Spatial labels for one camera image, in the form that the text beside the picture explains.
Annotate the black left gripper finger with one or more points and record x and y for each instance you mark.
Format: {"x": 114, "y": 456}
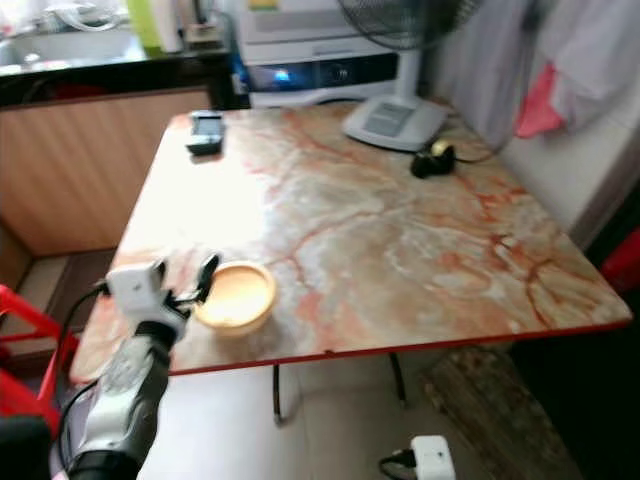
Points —
{"x": 209, "y": 270}

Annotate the grey fan base with pole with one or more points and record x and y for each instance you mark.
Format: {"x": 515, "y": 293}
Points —
{"x": 395, "y": 118}

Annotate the steel kitchen sink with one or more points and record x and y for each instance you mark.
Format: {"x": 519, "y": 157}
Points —
{"x": 65, "y": 48}

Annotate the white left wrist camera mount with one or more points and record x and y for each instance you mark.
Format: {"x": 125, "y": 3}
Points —
{"x": 135, "y": 290}

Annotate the black metal table leg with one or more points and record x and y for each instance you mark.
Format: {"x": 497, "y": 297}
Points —
{"x": 398, "y": 380}
{"x": 275, "y": 395}

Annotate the red plastic stool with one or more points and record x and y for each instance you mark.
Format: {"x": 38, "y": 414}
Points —
{"x": 30, "y": 370}

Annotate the yellow round bowl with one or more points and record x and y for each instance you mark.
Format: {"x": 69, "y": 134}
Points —
{"x": 237, "y": 296}

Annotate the wooden counter cabinet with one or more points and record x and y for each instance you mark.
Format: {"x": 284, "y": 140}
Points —
{"x": 75, "y": 165}

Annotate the grey hanging garment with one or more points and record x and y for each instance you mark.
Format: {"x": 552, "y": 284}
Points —
{"x": 580, "y": 50}

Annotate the green bottle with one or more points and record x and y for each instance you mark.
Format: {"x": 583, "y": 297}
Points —
{"x": 143, "y": 24}

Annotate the red hanging cloth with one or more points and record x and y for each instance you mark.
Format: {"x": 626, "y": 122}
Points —
{"x": 540, "y": 105}

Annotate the white washing machine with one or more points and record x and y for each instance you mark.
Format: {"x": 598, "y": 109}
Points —
{"x": 310, "y": 48}

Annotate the brown woven mat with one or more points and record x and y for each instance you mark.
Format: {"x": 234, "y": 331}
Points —
{"x": 500, "y": 420}

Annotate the black fan head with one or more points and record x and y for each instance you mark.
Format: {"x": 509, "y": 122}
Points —
{"x": 410, "y": 20}

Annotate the small black and gold object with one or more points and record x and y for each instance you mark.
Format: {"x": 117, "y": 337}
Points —
{"x": 433, "y": 160}

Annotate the white bottle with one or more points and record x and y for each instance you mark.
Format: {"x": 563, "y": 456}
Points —
{"x": 169, "y": 26}

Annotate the black rectangular phone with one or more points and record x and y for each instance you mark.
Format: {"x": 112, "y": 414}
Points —
{"x": 206, "y": 133}

